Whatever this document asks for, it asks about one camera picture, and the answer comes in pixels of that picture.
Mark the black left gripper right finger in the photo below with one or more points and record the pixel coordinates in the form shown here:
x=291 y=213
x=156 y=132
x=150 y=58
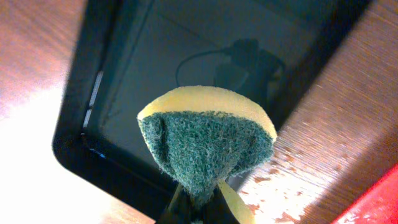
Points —
x=216 y=210

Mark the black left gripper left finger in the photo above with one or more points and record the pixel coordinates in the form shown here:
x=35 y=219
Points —
x=178 y=211

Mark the red plastic tray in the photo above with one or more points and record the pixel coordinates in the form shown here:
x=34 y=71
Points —
x=378 y=205

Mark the yellow green sponge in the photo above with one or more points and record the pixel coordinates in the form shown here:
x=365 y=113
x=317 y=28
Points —
x=203 y=135

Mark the black rectangular water tray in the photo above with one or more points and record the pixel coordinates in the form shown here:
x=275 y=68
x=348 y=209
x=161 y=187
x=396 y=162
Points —
x=130 y=52

